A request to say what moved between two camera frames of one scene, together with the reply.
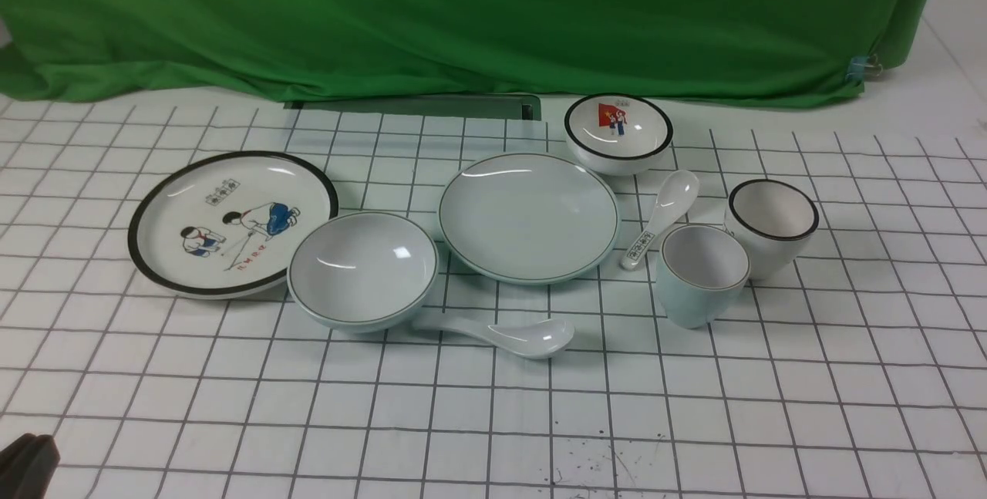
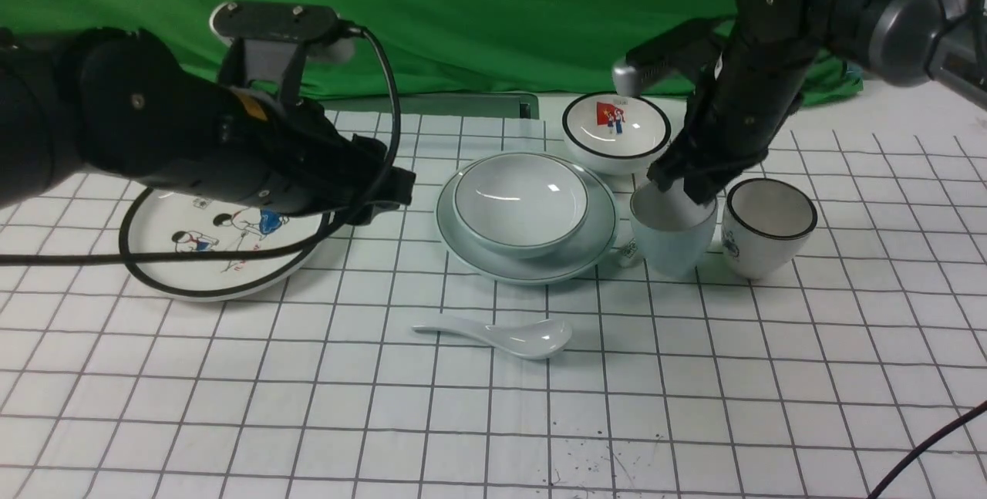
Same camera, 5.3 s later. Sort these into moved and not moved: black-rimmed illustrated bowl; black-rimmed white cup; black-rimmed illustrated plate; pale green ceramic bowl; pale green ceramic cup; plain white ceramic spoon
Moved: pale green ceramic bowl; pale green ceramic cup
Not moved: plain white ceramic spoon; black-rimmed illustrated bowl; black-rimmed illustrated plate; black-rimmed white cup
